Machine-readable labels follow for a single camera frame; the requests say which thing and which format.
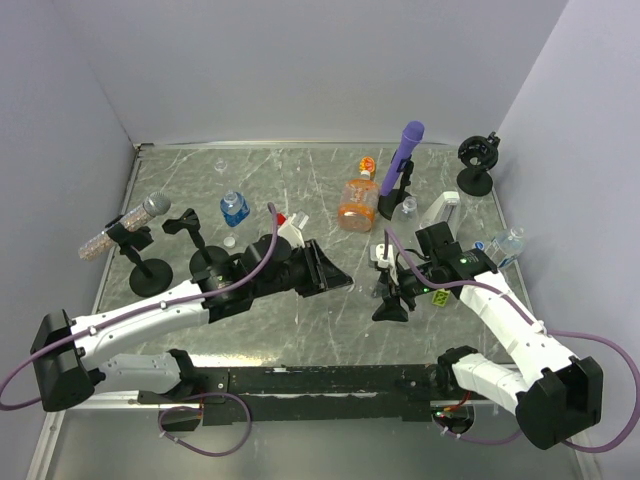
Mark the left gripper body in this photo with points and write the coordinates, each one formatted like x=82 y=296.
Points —
x=300 y=272

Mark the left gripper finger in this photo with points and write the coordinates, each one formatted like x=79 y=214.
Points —
x=333 y=279
x=322 y=260

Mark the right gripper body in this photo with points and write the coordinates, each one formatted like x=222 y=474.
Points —
x=410 y=284

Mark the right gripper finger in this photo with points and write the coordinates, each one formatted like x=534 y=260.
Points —
x=382 y=287
x=390 y=310

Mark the orange drink bottle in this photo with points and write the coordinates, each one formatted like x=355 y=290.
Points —
x=358 y=204

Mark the blue label water bottle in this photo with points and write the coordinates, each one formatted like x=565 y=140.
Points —
x=234 y=208

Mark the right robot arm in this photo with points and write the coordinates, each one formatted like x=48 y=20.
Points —
x=552 y=393

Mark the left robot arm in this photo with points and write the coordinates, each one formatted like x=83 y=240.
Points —
x=76 y=358

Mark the clear open bottle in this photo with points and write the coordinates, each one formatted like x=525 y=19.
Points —
x=405 y=217

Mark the small clear labelled bottle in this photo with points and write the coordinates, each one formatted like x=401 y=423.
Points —
x=506 y=246

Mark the green toy block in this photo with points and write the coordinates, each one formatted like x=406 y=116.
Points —
x=440 y=297

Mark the small white cap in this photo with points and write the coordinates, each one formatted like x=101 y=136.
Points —
x=229 y=242

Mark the purple microphone stand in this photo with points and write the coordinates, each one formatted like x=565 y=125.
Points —
x=388 y=203

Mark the empty black stand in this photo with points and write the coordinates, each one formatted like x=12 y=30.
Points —
x=205 y=256

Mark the yellow orange toy cap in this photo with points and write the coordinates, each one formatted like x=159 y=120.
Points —
x=367 y=167

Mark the black round clamp stand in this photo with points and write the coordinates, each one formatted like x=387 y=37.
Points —
x=479 y=154

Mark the black microphone stand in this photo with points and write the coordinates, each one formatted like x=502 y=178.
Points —
x=149 y=277

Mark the purple microphone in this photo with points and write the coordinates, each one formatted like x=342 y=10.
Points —
x=412 y=136

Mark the silver glitter microphone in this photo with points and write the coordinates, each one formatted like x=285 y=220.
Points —
x=154 y=205

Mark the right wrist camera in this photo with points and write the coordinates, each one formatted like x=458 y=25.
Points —
x=382 y=257

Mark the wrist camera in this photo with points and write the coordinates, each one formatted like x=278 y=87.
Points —
x=290 y=228
x=382 y=257

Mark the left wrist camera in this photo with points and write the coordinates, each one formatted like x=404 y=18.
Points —
x=290 y=228

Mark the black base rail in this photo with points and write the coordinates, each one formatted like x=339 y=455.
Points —
x=303 y=393

